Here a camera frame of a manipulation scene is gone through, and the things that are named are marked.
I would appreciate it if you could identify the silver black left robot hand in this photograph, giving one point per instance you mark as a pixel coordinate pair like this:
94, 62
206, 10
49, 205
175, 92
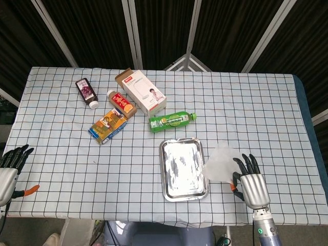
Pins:
5, 176

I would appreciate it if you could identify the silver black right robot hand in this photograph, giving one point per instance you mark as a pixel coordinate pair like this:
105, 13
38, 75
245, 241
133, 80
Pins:
253, 189

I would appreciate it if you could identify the clear plastic bag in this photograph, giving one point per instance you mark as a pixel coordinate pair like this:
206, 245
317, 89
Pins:
220, 166

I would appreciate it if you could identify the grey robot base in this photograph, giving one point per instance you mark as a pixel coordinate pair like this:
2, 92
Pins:
159, 234

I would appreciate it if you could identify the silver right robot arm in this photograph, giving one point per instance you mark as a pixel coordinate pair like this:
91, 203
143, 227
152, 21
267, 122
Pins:
266, 228

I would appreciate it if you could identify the stainless steel tray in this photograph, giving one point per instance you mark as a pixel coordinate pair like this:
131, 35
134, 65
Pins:
183, 169

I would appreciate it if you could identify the checkered light blue tablecloth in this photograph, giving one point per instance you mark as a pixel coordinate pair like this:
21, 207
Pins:
77, 166

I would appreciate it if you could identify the beige shoe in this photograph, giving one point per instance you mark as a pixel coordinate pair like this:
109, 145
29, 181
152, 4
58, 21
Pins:
51, 238

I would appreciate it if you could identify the green plastic drink bottle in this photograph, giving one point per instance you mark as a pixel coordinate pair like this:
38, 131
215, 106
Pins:
169, 121

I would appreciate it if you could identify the blue yellow drink carton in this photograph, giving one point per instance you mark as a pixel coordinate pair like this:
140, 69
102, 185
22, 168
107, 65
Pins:
107, 126

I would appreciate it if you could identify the dark purple juice bottle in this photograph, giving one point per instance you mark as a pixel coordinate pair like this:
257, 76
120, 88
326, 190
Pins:
87, 92

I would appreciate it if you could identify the brown milk tea bottle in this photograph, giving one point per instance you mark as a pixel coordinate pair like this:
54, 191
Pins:
123, 103

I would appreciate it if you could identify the white lamp product box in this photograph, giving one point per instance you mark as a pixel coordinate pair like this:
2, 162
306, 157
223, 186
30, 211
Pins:
146, 94

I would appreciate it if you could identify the white folding screen frame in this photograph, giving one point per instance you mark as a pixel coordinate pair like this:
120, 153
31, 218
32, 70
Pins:
191, 61

